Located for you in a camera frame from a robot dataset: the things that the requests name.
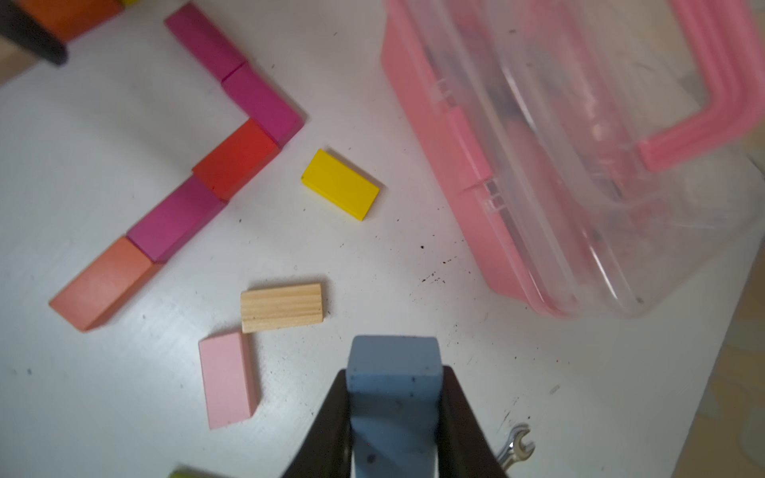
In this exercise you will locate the green block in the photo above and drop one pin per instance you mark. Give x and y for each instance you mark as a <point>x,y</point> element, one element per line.
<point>187,473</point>

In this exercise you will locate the small hex key tool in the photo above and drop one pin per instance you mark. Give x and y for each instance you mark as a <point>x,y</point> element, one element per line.
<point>516,448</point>

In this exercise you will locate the orange block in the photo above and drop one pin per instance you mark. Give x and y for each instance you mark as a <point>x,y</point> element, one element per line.
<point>69,19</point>
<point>92,298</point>

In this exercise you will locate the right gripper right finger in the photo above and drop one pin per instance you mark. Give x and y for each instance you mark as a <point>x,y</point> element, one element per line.
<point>462,450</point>

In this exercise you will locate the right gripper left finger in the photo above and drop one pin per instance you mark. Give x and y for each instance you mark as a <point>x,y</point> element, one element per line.
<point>327,449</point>

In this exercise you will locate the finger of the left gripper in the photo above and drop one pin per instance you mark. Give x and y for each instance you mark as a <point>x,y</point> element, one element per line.
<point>20,28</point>

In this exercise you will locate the light pink block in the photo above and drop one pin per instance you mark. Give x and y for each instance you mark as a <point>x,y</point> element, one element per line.
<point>228,379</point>

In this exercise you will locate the natural wood block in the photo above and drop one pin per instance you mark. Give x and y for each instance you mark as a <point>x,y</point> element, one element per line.
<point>281,308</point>

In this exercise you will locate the yellow block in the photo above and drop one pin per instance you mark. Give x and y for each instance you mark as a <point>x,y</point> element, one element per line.
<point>344,187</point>

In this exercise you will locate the magenta block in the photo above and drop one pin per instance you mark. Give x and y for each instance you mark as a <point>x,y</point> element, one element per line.
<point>214,51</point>
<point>259,101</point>
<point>175,220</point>

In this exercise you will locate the red block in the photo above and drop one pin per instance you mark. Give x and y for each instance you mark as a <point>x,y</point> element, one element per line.
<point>231,165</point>

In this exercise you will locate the pink plastic storage box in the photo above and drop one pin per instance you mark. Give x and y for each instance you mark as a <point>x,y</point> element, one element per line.
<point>587,149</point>

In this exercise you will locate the blue block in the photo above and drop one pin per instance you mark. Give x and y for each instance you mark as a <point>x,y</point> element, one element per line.
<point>395,385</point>

